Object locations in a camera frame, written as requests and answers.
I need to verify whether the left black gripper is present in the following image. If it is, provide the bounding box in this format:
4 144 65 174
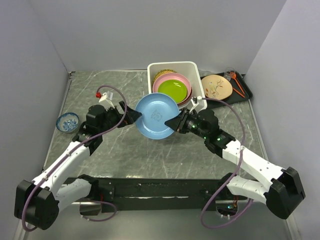
98 100 142 135

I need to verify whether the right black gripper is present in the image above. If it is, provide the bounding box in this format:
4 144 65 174
164 108 209 140

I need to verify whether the light blue plate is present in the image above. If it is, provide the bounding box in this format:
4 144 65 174
135 93 180 140

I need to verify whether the red round plate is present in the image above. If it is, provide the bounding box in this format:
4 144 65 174
185 88 193 103

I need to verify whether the lime green plate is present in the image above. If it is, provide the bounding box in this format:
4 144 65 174
157 79 188 104

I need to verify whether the pink plate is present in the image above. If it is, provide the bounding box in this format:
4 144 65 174
152 73 192 106

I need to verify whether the round bamboo mat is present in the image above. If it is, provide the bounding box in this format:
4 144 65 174
153 69 177 81

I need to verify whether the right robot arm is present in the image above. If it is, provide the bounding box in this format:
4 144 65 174
165 109 306 220

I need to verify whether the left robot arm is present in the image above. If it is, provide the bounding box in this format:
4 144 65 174
14 101 142 232

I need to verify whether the white plastic bin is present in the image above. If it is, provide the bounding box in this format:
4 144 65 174
147 61 207 110

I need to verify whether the beige bird pattern plate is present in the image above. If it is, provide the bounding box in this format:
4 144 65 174
201 74 233 100

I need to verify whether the blue white small bowl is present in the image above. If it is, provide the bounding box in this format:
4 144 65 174
55 112 80 133

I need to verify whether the black tray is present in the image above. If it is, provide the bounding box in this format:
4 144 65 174
200 71 253 105

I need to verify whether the orange plastic fork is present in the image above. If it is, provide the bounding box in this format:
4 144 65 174
233 88 245 98

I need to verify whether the clear plastic cup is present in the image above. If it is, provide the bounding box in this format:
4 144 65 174
223 67 237 81

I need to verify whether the orange plastic spoon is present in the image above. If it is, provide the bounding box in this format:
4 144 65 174
229 71 245 95

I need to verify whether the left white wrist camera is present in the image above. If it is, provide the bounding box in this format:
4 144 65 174
95 91 115 110

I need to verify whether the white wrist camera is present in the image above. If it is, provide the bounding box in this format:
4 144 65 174
95 91 115 110
189 96 204 113

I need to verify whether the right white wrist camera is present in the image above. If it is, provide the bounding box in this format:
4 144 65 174
189 96 204 113

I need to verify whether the aluminium rail frame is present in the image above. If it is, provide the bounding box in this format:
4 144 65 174
23 181 291 206

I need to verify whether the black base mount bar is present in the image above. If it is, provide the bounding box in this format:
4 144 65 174
67 176 251 213

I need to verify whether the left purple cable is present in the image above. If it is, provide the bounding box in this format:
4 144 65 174
21 84 128 232

